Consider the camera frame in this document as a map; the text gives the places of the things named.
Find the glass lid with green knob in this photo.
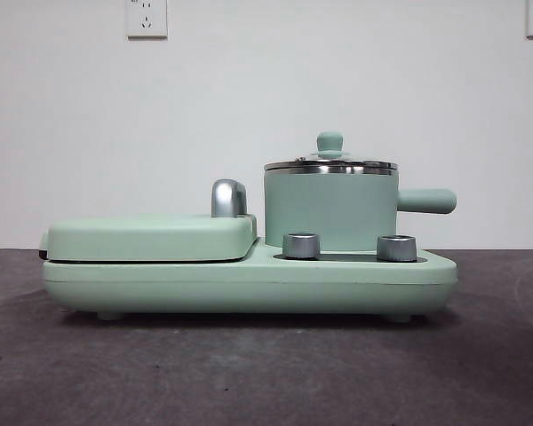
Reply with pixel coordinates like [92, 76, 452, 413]
[264, 130, 399, 172]

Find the silver control knob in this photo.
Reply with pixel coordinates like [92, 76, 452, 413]
[282, 232, 322, 259]
[376, 233, 417, 262]

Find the mint green breakfast machine base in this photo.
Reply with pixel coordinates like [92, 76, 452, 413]
[42, 236, 458, 322]

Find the mint green pot with handle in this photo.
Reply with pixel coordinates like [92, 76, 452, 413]
[263, 164, 459, 250]

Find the green griddle lid chrome handle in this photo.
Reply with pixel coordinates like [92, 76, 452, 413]
[38, 178, 259, 263]

